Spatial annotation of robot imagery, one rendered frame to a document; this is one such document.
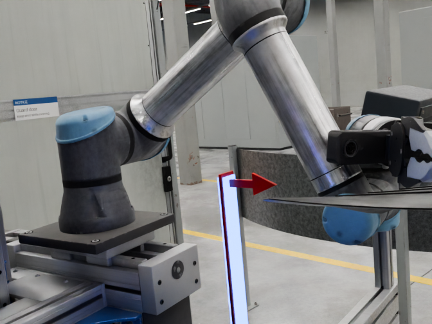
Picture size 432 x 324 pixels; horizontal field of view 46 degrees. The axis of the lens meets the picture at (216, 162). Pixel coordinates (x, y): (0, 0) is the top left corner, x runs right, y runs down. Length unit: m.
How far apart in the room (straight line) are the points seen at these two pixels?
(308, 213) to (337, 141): 1.78
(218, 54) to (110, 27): 1.51
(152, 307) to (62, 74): 1.46
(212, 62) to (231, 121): 10.00
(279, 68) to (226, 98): 10.24
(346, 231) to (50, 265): 0.62
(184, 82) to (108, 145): 0.19
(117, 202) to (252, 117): 9.58
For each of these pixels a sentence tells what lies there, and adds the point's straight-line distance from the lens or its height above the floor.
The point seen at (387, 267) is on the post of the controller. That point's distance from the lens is 1.09.
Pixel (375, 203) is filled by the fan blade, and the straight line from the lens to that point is 0.42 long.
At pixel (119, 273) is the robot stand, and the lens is 0.96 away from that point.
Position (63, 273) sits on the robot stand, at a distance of 1.08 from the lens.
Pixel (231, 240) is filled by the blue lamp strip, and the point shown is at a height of 1.12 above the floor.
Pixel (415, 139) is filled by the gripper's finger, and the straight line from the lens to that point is 0.67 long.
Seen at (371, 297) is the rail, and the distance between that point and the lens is 1.07.
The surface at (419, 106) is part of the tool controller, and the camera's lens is 1.06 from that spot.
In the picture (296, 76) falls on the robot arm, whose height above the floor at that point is 1.29.
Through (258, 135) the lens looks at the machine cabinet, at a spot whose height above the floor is 0.31.
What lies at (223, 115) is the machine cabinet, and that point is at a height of 0.75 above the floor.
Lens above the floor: 1.28
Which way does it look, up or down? 8 degrees down
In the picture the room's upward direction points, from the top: 5 degrees counter-clockwise
